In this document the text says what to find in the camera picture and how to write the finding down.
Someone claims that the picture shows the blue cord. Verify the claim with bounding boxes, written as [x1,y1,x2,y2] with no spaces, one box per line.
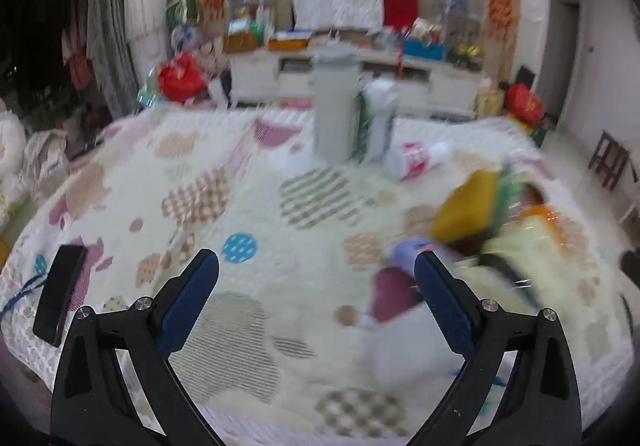
[0,271,48,317]

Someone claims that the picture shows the grey plastic bottle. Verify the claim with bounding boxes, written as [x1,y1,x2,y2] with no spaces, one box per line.
[312,51,361,164]

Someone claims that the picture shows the wooden stool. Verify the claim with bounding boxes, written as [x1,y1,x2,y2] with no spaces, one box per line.
[587,130,632,189]

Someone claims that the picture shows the blue basket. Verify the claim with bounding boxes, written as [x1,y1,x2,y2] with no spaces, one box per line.
[402,39,446,60]

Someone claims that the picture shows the grey curtain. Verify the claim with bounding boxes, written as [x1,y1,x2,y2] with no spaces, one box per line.
[90,0,141,112]

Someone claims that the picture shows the white pink bottle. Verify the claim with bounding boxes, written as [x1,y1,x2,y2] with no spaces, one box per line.
[385,139,453,182]

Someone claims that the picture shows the yellow green sponge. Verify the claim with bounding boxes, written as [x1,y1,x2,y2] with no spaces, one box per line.
[432,171,506,244]

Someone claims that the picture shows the green gift bag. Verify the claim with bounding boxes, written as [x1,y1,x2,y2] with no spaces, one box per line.
[166,0,198,24]

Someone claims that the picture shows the beige paper bag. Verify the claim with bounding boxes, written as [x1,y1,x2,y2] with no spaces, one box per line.
[475,89,503,119]

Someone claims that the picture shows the white TV cabinet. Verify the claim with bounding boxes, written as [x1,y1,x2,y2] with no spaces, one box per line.
[227,49,483,110]

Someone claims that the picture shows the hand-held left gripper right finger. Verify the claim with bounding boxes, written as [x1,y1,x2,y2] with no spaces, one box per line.
[400,250,583,446]

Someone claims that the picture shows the orange packet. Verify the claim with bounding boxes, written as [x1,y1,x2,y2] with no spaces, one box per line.
[520,203,571,247]

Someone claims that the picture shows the orange box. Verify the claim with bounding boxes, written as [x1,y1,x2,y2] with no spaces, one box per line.
[267,36,311,51]

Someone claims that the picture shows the red plastic bag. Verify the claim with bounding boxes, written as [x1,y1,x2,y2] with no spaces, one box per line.
[157,54,208,102]

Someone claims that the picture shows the black phone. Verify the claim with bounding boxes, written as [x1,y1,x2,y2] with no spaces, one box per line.
[32,245,88,347]

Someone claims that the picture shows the green white carton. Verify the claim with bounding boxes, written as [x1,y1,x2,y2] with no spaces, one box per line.
[352,79,401,164]

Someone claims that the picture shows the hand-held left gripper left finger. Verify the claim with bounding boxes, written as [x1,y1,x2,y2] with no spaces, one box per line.
[50,249,236,446]

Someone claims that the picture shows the white lace cover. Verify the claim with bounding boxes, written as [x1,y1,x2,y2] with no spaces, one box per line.
[122,0,168,77]

